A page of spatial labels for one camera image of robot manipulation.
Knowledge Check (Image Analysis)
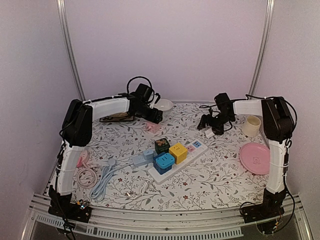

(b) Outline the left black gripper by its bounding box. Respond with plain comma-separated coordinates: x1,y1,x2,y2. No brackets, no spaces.
134,103,164,124

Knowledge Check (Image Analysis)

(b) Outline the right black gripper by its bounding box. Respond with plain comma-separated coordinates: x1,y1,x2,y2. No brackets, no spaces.
197,111,235,135

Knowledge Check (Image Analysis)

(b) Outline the pink cube plug adapter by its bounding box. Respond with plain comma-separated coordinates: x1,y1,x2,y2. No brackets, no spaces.
146,121,161,134

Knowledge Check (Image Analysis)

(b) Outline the white long power strip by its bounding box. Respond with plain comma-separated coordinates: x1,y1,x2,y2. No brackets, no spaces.
148,140,209,185

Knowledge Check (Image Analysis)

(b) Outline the yellow cube plug adapter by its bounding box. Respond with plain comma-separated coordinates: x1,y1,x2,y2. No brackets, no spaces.
169,142,188,165

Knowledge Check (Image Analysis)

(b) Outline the light blue cube adapter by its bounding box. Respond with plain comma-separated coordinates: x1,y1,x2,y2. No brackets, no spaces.
153,152,175,175

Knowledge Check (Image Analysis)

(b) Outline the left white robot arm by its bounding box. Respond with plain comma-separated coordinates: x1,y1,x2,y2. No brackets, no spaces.
49,83,163,217

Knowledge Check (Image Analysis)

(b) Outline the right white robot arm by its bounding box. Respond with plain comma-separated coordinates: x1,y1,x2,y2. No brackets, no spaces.
197,92,298,198

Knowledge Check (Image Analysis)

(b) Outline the dark green cube socket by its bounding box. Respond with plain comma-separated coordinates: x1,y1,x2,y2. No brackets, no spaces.
154,138,171,155

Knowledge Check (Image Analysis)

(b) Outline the light blue charger plug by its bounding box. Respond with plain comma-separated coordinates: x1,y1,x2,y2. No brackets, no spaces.
143,149,154,161

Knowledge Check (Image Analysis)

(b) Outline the black and tan mat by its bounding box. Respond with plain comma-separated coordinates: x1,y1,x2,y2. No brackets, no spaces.
99,112,135,123

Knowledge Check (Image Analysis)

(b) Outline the white ceramic bowl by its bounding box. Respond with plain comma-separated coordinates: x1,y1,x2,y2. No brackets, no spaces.
154,99,174,116

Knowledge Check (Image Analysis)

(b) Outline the cream plastic cup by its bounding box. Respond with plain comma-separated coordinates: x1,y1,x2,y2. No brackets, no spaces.
241,115,262,137

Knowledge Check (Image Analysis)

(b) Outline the pink plastic plate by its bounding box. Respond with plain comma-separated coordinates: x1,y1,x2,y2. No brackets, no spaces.
239,143,270,175

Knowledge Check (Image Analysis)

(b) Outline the pink round power strip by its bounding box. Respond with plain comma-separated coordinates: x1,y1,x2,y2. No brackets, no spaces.
76,149,89,168

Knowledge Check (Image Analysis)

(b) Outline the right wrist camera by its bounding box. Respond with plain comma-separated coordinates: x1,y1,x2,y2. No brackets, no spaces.
204,128,215,139

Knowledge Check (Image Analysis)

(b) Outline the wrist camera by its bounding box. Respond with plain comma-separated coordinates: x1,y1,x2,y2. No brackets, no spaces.
204,128,215,139
149,93,161,109

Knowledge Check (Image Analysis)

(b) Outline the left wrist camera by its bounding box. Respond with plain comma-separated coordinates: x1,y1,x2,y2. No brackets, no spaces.
149,93,161,109

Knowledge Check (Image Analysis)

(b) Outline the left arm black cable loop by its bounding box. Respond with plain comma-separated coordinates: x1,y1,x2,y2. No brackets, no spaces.
125,75,154,97

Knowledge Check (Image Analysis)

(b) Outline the white power strip cable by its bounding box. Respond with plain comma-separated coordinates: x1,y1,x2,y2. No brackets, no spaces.
124,176,155,200

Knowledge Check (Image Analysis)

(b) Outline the pink coiled cable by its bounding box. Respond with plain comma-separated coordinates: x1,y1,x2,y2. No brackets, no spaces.
74,162,101,188

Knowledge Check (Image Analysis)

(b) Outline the light blue coiled cable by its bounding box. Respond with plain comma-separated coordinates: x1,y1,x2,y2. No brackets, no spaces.
89,158,134,201

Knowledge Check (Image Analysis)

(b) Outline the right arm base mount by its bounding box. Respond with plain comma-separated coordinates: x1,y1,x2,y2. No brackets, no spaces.
239,201,285,235

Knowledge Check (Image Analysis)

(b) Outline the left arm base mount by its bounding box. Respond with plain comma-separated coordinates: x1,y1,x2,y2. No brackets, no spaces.
48,196,92,223

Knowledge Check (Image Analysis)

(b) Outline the front aluminium rail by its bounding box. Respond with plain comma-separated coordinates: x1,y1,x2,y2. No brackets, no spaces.
19,192,313,240

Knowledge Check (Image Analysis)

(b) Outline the right aluminium frame post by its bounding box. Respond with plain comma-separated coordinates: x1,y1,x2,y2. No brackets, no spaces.
248,0,275,95

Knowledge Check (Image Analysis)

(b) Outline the aluminium frame post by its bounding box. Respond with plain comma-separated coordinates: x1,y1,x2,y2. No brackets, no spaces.
56,0,86,101
248,0,275,95

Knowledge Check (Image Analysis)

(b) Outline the left aluminium frame post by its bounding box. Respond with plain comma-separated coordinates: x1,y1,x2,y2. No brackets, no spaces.
56,0,86,101

